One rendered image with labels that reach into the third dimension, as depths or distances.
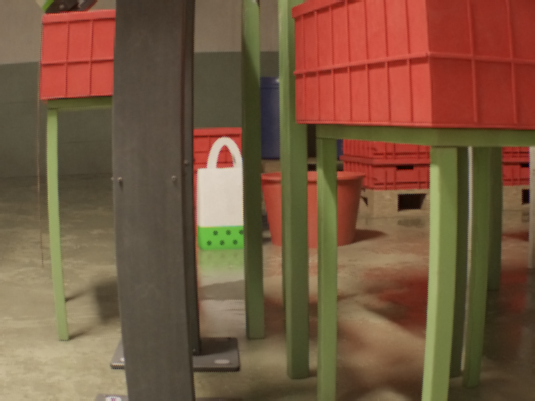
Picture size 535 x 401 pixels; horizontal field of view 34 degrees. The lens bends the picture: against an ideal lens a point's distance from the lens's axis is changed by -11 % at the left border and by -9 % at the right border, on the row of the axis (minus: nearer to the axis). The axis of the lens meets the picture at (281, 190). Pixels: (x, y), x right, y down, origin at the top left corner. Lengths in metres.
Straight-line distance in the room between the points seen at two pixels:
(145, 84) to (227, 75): 8.89
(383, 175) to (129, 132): 3.81
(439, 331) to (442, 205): 0.17
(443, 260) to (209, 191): 2.86
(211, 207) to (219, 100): 6.41
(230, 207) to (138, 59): 2.53
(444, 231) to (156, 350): 0.59
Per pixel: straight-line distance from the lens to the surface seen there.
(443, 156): 1.19
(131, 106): 1.53
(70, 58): 2.27
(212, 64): 10.39
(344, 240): 4.10
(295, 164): 1.92
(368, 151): 5.33
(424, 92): 1.18
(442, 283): 1.21
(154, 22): 1.54
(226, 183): 4.03
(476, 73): 1.19
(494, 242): 2.94
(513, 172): 5.64
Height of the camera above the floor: 0.55
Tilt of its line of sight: 4 degrees down
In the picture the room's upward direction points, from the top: 1 degrees counter-clockwise
